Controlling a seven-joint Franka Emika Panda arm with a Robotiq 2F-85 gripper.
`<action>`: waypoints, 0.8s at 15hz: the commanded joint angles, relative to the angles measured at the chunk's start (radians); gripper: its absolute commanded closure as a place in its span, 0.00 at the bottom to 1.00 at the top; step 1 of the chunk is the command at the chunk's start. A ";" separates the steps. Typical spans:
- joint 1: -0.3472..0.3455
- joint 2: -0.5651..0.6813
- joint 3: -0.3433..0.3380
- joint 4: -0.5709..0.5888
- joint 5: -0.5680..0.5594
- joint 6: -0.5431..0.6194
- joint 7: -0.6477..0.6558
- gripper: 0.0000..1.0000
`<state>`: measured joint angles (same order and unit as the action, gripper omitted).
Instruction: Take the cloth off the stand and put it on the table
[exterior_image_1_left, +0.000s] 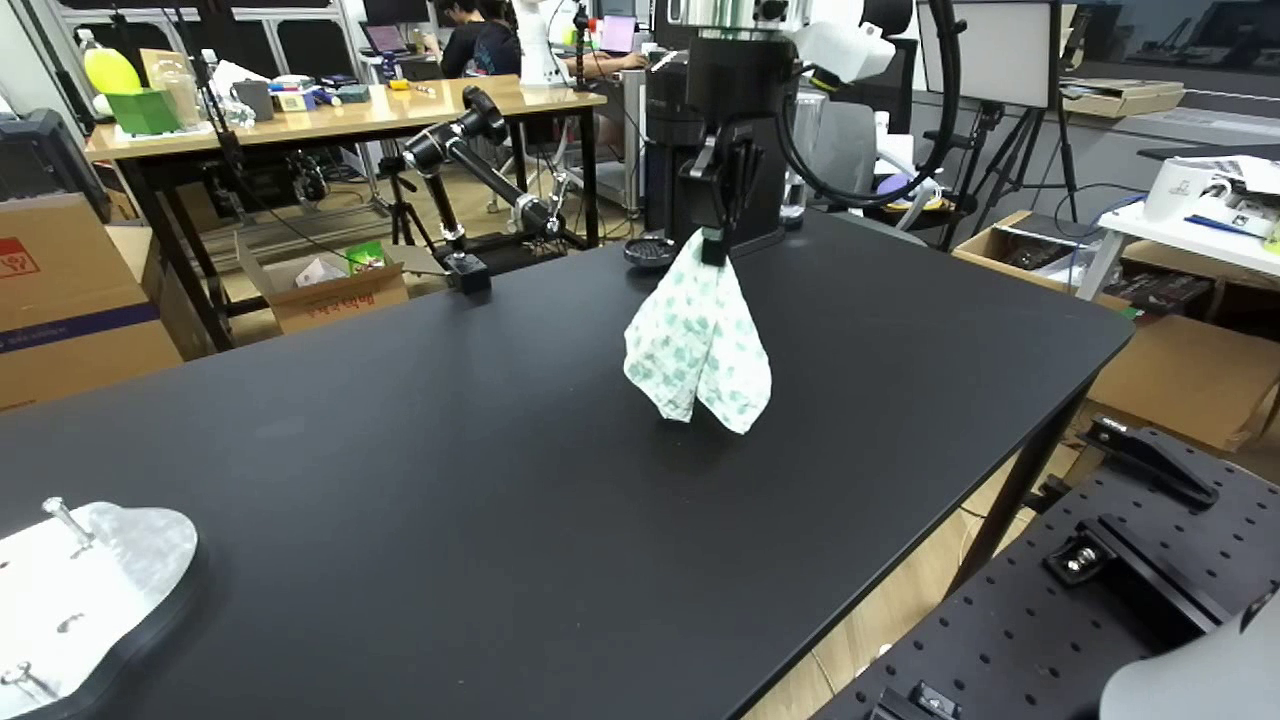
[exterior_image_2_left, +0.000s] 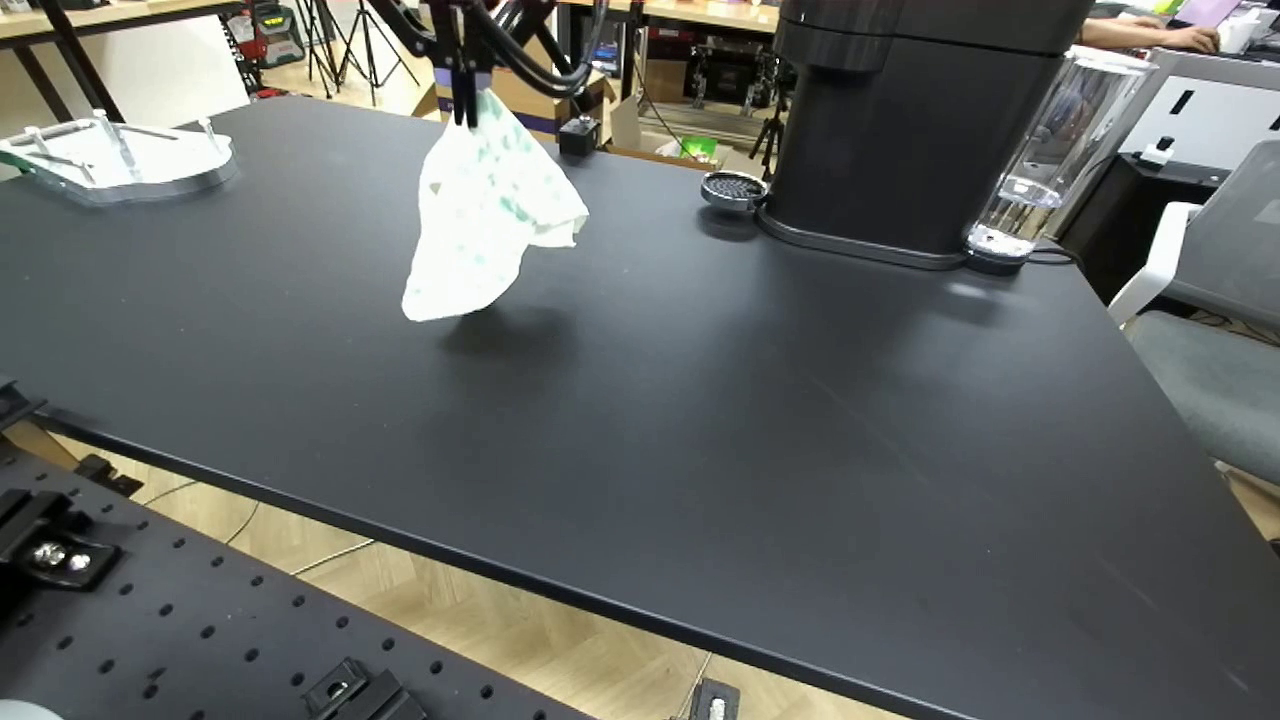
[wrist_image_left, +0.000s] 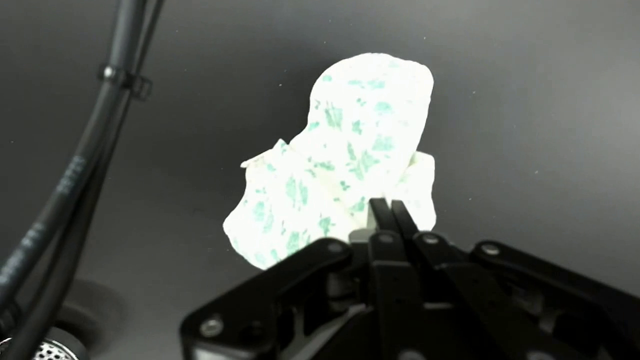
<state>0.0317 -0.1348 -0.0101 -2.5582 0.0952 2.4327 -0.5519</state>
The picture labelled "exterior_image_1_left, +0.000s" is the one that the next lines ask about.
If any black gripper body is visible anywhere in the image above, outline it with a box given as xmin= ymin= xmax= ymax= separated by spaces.
xmin=681 ymin=119 xmax=785 ymax=232

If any white green patterned cloth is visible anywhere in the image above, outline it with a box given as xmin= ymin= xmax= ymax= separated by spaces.
xmin=621 ymin=232 xmax=773 ymax=436

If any black round disc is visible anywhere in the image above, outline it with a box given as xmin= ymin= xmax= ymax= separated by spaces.
xmin=624 ymin=236 xmax=681 ymax=271

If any black tower box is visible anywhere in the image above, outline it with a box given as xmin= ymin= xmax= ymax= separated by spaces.
xmin=657 ymin=38 xmax=796 ymax=230

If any grey office chair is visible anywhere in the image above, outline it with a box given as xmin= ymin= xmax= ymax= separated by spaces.
xmin=793 ymin=97 xmax=939 ymax=230

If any seated person background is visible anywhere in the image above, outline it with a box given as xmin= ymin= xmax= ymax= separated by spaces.
xmin=440 ymin=0 xmax=519 ymax=80

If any black tripod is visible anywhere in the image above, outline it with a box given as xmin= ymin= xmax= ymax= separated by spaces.
xmin=944 ymin=101 xmax=1082 ymax=244

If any white projector screen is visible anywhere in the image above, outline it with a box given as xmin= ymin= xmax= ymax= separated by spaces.
xmin=952 ymin=0 xmax=1058 ymax=108

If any wooden background table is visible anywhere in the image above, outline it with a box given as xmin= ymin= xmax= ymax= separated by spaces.
xmin=85 ymin=78 xmax=603 ymax=353

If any open cardboard box floor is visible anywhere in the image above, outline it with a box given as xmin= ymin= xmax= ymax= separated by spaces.
xmin=256 ymin=242 xmax=409 ymax=337

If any white table with papers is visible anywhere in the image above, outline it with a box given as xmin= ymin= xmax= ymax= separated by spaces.
xmin=1075 ymin=154 xmax=1280 ymax=302

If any cardboard box right floor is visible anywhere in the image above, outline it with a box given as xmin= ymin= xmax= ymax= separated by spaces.
xmin=1088 ymin=318 xmax=1280 ymax=451

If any black perforated breadboard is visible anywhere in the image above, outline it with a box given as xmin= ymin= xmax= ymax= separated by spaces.
xmin=818 ymin=421 xmax=1280 ymax=720

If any yellow green object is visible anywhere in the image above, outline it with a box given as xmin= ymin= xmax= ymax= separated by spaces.
xmin=79 ymin=38 xmax=146 ymax=97

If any large cardboard box left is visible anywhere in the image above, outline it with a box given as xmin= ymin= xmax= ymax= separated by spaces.
xmin=0 ymin=194 xmax=183 ymax=412

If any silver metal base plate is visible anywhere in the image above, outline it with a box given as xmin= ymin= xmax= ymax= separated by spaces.
xmin=0 ymin=496 xmax=200 ymax=720

